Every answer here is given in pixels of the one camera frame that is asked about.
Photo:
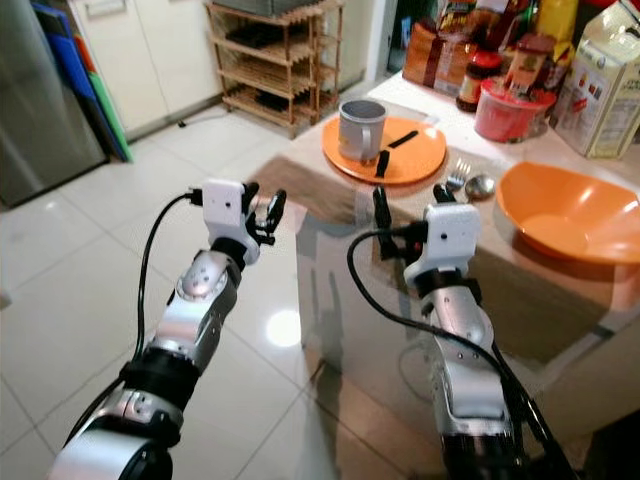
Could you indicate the blue cutting board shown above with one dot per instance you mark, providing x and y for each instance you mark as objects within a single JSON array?
[{"x": 75, "y": 70}]

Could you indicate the metal spoon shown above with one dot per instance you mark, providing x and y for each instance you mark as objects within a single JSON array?
[{"x": 480, "y": 186}]

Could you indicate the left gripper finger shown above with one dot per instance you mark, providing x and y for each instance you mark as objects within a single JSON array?
[
  {"x": 249, "y": 197},
  {"x": 277, "y": 210}
]

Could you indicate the brown-capped sauce bottle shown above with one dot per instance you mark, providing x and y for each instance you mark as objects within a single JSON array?
[{"x": 532, "y": 62}]

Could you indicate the grey metal appliance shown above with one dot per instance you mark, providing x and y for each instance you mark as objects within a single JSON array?
[{"x": 260, "y": 5}]

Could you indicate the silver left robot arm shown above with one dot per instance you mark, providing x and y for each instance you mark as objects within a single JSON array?
[{"x": 195, "y": 320}]

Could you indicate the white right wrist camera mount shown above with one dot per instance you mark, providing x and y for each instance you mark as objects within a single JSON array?
[{"x": 452, "y": 236}]

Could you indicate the brown tablecloth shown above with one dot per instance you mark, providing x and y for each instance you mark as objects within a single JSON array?
[{"x": 550, "y": 300}]

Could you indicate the small black stick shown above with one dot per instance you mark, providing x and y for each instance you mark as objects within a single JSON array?
[
  {"x": 382, "y": 164},
  {"x": 403, "y": 139}
]

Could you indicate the wooden slatted rack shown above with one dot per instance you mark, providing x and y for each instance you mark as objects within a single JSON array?
[{"x": 310, "y": 85}]

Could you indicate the stainless steel fridge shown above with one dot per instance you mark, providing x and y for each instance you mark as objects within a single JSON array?
[{"x": 45, "y": 100}]

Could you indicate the red plastic bowl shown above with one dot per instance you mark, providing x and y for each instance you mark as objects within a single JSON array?
[{"x": 510, "y": 118}]

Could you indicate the orange bowl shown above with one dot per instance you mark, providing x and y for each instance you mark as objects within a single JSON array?
[{"x": 570, "y": 215}]

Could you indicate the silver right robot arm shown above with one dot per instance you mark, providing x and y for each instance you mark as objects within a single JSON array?
[{"x": 465, "y": 370}]

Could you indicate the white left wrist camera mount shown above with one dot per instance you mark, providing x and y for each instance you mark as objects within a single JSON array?
[{"x": 224, "y": 208}]

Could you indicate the orange plate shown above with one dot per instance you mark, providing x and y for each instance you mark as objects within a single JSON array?
[{"x": 422, "y": 160}]

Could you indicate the grey mug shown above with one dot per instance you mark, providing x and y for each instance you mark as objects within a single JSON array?
[{"x": 360, "y": 130}]

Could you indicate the red-lidded sauce jar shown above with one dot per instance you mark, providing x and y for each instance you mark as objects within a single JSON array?
[{"x": 477, "y": 85}]

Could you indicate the white printed carton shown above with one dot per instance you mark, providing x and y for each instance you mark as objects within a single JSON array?
[{"x": 600, "y": 90}]

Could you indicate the green cutting board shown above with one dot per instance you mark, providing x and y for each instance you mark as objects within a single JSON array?
[{"x": 118, "y": 132}]

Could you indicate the white kitchen cabinet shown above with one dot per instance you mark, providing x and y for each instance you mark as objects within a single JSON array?
[{"x": 150, "y": 60}]

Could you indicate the black tray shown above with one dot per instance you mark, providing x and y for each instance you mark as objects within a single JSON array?
[{"x": 248, "y": 35}]

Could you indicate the yellow bottle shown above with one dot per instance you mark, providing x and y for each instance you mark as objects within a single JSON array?
[{"x": 558, "y": 18}]

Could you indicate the brown snack bag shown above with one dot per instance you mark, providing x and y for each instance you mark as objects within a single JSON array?
[{"x": 432, "y": 60}]

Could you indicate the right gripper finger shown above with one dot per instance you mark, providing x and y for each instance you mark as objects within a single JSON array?
[
  {"x": 444, "y": 194},
  {"x": 381, "y": 210}
]

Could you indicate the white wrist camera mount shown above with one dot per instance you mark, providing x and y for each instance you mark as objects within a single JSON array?
[
  {"x": 224, "y": 208},
  {"x": 452, "y": 236}
]

